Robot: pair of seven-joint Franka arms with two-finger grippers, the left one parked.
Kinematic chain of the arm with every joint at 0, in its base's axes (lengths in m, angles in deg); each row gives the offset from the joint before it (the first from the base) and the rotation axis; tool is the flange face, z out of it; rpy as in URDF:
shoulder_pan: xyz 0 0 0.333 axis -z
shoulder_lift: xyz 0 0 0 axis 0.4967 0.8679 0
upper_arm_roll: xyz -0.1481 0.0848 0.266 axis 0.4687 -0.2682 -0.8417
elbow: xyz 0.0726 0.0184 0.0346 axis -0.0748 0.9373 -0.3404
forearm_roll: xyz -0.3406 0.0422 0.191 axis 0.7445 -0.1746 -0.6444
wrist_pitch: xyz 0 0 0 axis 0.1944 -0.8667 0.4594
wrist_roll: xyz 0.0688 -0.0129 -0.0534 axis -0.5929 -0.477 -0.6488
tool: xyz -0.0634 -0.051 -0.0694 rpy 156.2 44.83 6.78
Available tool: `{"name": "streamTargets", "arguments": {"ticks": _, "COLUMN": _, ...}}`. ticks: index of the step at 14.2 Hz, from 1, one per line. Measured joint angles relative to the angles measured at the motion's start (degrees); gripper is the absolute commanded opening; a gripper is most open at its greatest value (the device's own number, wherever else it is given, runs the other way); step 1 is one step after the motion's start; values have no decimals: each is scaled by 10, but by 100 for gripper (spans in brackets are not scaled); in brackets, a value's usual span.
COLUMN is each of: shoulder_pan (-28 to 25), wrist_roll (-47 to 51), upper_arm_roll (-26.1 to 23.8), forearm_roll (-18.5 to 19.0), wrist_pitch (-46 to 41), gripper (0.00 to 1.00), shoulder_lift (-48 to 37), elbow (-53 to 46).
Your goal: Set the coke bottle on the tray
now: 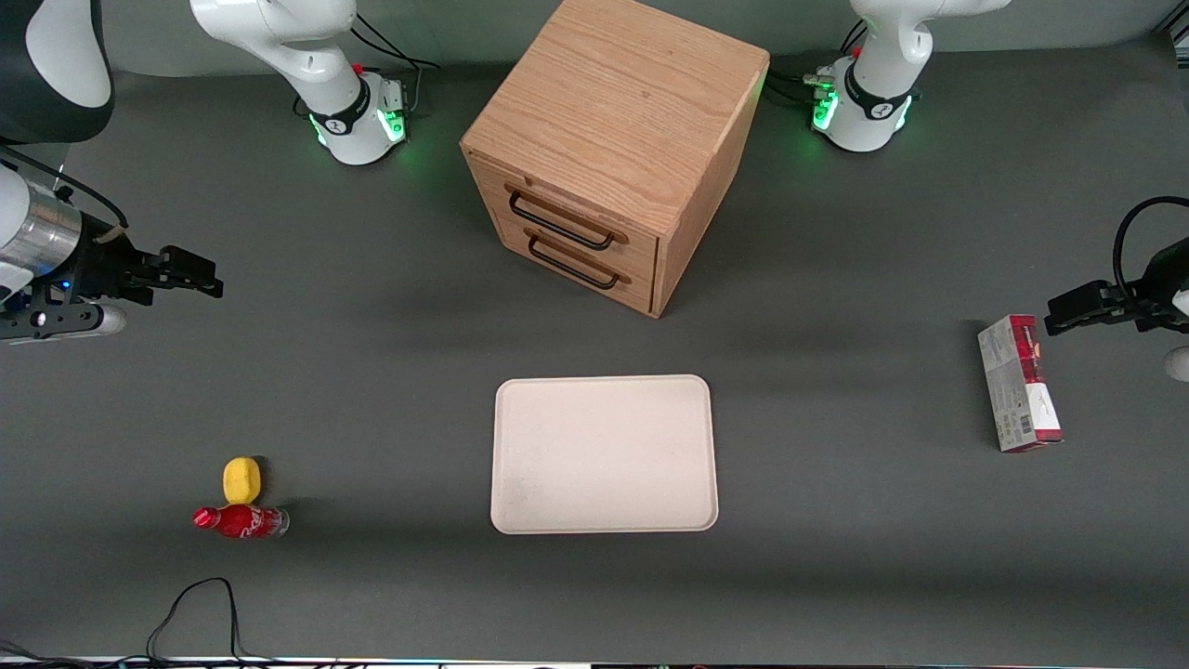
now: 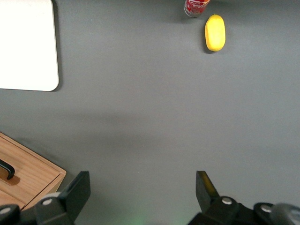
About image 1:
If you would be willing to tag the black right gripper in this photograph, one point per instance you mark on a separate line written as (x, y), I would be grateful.
(104, 262)

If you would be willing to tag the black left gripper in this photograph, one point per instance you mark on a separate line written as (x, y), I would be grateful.
(1155, 295)

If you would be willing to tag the red coke bottle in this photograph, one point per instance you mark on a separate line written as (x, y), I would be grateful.
(243, 521)

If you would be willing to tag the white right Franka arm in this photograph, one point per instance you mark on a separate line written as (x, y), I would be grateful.
(307, 51)

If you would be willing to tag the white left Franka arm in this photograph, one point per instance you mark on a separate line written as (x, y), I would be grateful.
(882, 84)

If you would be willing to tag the beige rectangular tray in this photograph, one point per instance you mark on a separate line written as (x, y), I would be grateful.
(604, 455)

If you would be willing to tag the grey and red carton box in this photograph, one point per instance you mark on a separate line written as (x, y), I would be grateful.
(1017, 386)

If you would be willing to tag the yellow lemon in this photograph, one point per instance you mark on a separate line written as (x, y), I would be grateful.
(241, 479)

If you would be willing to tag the wooden drawer front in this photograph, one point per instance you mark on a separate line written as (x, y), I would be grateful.
(576, 200)
(641, 288)

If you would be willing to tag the wooden two-drawer cabinet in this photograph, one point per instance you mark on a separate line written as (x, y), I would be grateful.
(613, 111)

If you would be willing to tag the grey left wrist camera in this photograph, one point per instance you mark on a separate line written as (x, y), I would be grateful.
(1180, 362)

